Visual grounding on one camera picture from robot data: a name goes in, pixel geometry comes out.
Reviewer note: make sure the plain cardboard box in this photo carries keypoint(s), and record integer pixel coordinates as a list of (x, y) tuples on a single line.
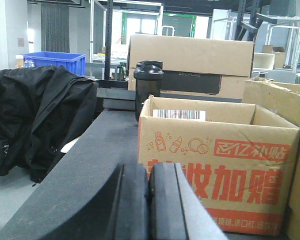
[(284, 100)]

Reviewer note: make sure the blue plastic crate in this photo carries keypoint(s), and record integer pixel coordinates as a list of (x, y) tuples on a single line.
[(73, 62)]

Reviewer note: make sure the black jacket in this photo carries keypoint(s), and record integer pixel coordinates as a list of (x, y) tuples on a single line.
[(41, 110)]

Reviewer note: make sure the grey chair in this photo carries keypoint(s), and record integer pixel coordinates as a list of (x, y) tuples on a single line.
[(282, 76)]

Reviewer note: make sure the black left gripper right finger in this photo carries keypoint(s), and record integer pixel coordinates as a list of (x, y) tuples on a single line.
[(175, 211)]

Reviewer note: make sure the orange printed cardboard box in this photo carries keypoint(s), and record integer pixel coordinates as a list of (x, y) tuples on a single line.
[(239, 158)]

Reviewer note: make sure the black shaker bottle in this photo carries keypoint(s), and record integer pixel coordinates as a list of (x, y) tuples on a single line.
[(148, 75)]

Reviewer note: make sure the large brown EcoFlow carton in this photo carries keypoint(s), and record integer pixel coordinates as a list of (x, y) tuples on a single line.
[(203, 67)]

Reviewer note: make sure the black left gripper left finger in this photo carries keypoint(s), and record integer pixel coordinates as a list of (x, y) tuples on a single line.
[(116, 210)]

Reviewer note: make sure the white bin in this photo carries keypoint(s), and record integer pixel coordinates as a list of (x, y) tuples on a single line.
[(264, 61)]

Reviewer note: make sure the black foam board stack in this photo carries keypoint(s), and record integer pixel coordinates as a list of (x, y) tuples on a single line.
[(115, 95)]

